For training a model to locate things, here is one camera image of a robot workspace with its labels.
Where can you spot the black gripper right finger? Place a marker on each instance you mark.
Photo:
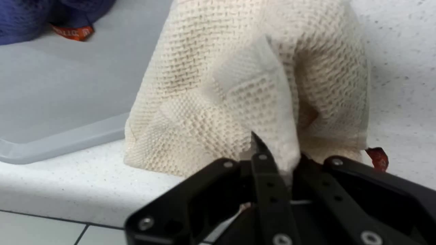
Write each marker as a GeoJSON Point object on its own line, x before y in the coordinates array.
{"type": "Point", "coordinates": [354, 195]}

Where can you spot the cream tea towel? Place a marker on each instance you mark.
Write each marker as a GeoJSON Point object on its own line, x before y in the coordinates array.
{"type": "Point", "coordinates": [253, 82]}

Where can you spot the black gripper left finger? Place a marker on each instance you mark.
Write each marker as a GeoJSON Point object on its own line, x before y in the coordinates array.
{"type": "Point", "coordinates": [266, 182]}

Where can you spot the blue tea towel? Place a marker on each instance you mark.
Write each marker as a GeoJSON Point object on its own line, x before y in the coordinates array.
{"type": "Point", "coordinates": [27, 16]}

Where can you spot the gray plastic tray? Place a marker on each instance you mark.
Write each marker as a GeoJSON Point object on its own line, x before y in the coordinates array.
{"type": "Point", "coordinates": [68, 91]}

